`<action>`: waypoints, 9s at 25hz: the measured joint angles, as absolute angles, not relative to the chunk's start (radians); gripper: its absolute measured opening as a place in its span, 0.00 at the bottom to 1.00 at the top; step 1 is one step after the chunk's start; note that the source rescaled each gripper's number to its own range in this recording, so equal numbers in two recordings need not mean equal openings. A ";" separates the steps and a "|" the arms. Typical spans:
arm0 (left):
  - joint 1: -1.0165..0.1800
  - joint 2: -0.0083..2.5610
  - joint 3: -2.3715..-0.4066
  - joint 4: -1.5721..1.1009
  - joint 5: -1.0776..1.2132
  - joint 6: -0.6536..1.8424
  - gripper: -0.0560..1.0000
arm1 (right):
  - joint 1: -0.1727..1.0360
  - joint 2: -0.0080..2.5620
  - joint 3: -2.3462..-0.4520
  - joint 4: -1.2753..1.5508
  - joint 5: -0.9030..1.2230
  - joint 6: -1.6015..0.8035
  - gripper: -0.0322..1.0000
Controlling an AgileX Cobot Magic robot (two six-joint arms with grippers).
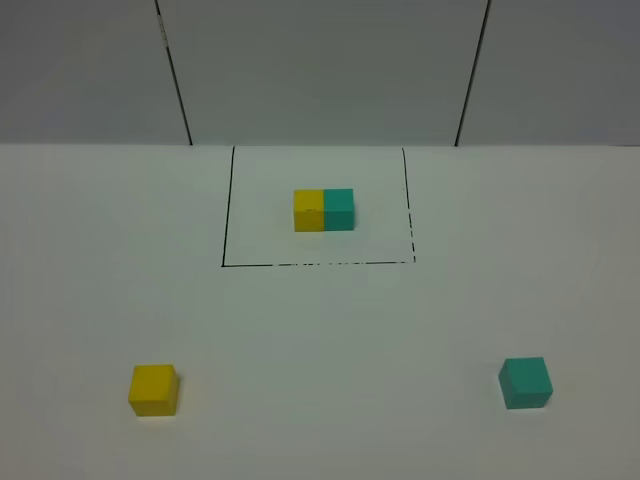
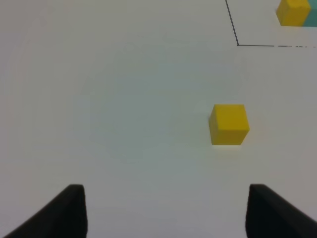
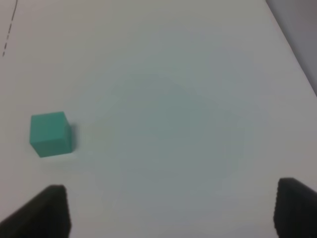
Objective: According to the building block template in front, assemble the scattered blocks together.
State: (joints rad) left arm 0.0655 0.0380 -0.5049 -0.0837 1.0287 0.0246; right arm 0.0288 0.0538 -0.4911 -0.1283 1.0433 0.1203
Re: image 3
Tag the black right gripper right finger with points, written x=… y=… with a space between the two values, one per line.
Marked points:
x=295 y=212

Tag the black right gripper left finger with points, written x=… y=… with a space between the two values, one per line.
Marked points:
x=44 y=216

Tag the teal cube block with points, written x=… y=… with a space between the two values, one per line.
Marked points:
x=50 y=134

